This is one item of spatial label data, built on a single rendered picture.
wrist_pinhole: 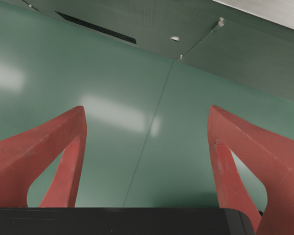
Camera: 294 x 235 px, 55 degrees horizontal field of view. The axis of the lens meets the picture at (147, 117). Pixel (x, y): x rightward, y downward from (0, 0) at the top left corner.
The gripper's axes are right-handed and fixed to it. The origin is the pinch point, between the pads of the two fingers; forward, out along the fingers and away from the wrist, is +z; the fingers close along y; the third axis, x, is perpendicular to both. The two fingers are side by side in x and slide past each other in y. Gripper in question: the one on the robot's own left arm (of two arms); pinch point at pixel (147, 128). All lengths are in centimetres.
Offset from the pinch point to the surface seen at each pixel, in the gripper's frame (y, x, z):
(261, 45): -18.3, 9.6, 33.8
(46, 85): 41, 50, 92
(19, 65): 52, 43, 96
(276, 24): -12.1, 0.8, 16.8
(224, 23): -11.0, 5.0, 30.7
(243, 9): -8.9, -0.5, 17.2
